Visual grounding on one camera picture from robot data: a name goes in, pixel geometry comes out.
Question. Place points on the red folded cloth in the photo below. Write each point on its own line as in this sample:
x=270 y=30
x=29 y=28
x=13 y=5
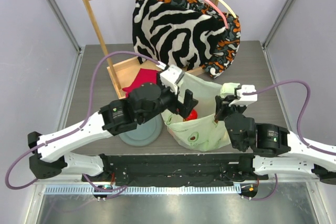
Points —
x=143 y=79

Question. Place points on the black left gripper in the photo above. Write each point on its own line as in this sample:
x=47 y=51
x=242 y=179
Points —
x=184 y=109

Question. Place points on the grey blue plate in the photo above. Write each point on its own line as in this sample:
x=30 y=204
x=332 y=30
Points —
x=144 y=134

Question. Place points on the white slotted cable duct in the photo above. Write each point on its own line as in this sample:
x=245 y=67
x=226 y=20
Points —
x=87 y=189

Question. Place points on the pale green plastic bag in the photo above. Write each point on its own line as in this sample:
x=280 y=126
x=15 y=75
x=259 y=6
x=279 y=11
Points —
x=203 y=133

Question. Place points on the aluminium frame rail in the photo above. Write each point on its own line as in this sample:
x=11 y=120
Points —
x=60 y=17

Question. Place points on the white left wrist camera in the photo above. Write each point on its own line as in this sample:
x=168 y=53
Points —
x=172 y=78

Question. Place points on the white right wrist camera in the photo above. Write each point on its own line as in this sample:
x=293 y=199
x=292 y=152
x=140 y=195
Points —
x=240 y=95

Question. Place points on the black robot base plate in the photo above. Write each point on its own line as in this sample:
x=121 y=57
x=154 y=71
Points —
x=181 y=170

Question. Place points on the red apple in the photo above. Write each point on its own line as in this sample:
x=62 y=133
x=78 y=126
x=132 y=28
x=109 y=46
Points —
x=192 y=116

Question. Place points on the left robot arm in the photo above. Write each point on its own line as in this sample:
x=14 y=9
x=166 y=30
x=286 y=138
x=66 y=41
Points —
x=54 y=152

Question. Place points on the wooden clothes rack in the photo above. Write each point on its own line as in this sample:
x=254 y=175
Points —
x=123 y=73

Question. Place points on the zebra pattern garment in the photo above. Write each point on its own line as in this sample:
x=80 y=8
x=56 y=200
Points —
x=174 y=35

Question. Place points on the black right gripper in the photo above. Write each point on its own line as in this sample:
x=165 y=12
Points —
x=223 y=106

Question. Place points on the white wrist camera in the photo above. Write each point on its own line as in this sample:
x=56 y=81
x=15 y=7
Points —
x=240 y=95
x=172 y=78

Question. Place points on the camouflage pattern garment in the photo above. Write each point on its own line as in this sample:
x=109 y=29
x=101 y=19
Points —
x=226 y=48

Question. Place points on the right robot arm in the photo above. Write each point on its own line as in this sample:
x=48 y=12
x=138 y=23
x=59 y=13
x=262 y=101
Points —
x=275 y=149

